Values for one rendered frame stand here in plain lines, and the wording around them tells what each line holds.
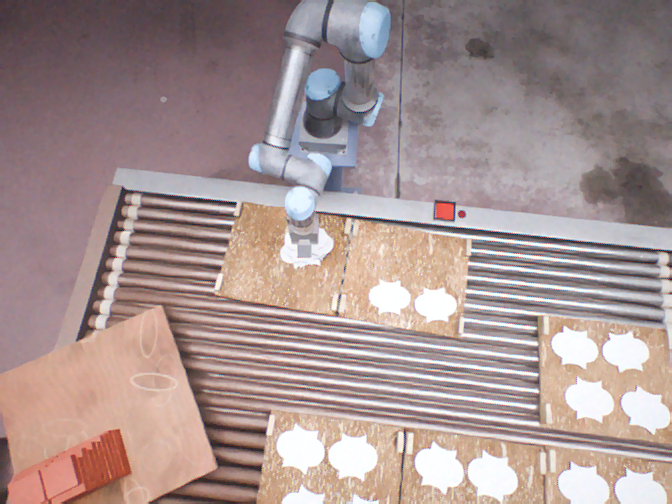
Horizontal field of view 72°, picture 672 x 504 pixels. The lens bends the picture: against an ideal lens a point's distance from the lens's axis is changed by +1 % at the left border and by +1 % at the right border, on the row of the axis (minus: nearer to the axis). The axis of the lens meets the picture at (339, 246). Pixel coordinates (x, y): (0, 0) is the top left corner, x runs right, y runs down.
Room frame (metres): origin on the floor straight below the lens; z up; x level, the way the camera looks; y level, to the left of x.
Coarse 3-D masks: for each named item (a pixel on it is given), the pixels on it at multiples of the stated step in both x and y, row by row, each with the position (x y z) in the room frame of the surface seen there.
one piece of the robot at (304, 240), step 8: (288, 224) 0.47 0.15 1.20; (288, 232) 0.45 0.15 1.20; (296, 232) 0.45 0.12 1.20; (304, 232) 0.45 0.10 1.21; (312, 232) 0.45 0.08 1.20; (296, 240) 0.45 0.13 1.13; (304, 240) 0.45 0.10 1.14; (312, 240) 0.45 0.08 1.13; (304, 248) 0.42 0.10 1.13; (304, 256) 0.40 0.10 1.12
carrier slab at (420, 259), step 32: (384, 224) 0.58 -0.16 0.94; (352, 256) 0.46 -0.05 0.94; (384, 256) 0.46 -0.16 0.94; (416, 256) 0.47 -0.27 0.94; (448, 256) 0.47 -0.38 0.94; (352, 288) 0.35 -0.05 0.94; (416, 288) 0.35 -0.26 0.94; (448, 288) 0.36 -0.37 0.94; (384, 320) 0.24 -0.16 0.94; (416, 320) 0.25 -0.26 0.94; (448, 320) 0.25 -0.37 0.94
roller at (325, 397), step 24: (192, 384) 0.03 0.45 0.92; (216, 384) 0.03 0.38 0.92; (240, 384) 0.03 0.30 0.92; (264, 384) 0.03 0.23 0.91; (360, 408) -0.03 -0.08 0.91; (384, 408) -0.03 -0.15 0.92; (408, 408) -0.03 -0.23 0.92; (432, 408) -0.03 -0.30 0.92; (456, 408) -0.02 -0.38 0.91; (552, 432) -0.09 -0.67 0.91; (576, 432) -0.08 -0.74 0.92
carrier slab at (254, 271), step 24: (240, 216) 0.60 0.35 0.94; (264, 216) 0.60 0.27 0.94; (336, 216) 0.61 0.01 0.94; (240, 240) 0.51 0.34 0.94; (264, 240) 0.51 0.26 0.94; (336, 240) 0.52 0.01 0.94; (240, 264) 0.42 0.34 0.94; (264, 264) 0.42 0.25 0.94; (288, 264) 0.43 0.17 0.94; (336, 264) 0.43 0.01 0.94; (240, 288) 0.34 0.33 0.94; (264, 288) 0.34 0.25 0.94; (288, 288) 0.34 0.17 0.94; (312, 288) 0.34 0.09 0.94; (336, 288) 0.35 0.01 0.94
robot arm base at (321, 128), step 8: (304, 112) 0.99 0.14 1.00; (304, 120) 0.96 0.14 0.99; (312, 120) 0.94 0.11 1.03; (320, 120) 0.93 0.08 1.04; (328, 120) 0.93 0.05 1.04; (336, 120) 0.95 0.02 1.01; (304, 128) 0.95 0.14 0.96; (312, 128) 0.93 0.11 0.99; (320, 128) 0.92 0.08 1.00; (328, 128) 0.92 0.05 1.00; (336, 128) 0.94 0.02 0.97; (320, 136) 0.91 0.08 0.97; (328, 136) 0.91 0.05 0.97
